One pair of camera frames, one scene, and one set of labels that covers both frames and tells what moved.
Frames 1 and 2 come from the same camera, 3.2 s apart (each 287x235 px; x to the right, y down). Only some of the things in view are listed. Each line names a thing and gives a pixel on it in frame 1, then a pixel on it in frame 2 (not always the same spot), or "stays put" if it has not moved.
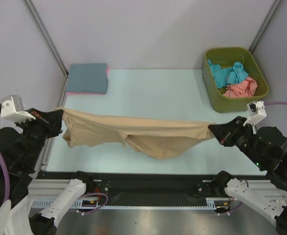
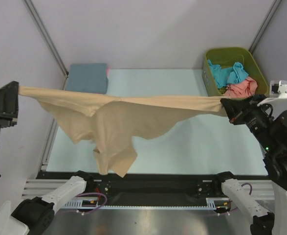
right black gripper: x=221 y=131 to x=234 y=107
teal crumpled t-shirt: x=224 y=75 stays put
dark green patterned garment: x=222 y=90 stays put
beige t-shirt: x=152 y=139 to x=110 y=123
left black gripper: x=53 y=119 to x=2 y=105
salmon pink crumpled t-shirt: x=246 y=87 stays put
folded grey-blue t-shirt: x=91 y=78 stays put
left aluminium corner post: x=46 y=35 stays put
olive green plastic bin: x=226 y=57 stays put
